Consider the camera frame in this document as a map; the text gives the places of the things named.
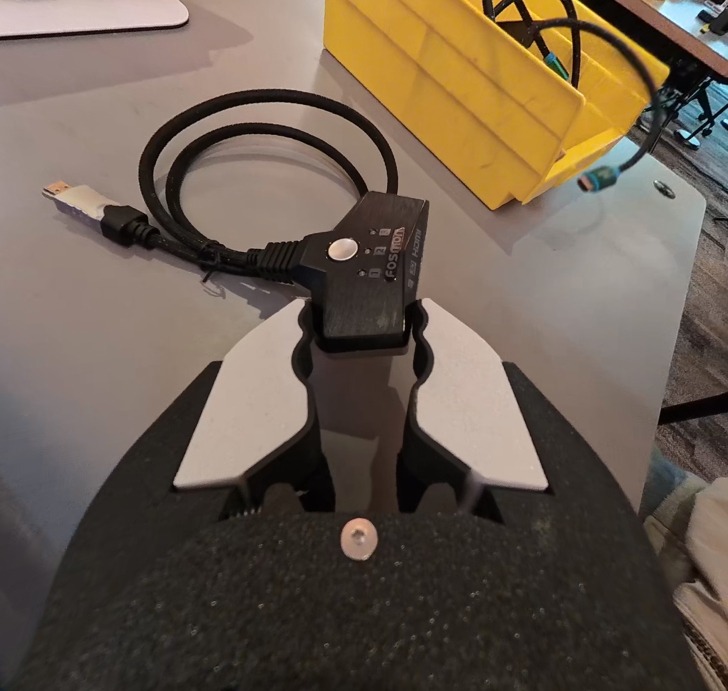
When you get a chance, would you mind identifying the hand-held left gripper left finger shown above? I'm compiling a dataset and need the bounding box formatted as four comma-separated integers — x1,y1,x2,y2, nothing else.
172,298,336,512

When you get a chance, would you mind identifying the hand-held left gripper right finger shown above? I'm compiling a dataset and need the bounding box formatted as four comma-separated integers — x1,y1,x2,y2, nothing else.
397,298,551,512

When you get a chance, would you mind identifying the black HDMI switch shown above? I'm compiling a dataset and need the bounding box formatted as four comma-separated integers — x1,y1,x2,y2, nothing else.
293,192,430,356

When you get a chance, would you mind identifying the green-plug HDMI cable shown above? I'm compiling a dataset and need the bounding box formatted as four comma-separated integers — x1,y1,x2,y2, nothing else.
478,0,584,89
532,17,666,194

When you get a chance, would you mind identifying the black cable with silver plug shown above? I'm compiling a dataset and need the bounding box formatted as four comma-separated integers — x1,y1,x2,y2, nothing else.
41,89,311,291

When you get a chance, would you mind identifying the yellow plastic bin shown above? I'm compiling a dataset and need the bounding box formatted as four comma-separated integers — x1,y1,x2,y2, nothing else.
323,0,672,211

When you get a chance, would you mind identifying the person's beige jacket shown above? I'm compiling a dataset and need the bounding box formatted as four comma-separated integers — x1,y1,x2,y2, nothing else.
642,449,728,691

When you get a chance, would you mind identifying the black bin divider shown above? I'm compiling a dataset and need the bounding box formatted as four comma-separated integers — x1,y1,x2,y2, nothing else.
497,17,549,55

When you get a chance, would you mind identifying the wooden laptop stand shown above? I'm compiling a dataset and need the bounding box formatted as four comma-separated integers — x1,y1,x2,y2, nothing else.
0,0,190,39

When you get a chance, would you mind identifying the long wooden table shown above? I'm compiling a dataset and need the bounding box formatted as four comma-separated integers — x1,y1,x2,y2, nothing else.
563,0,728,83

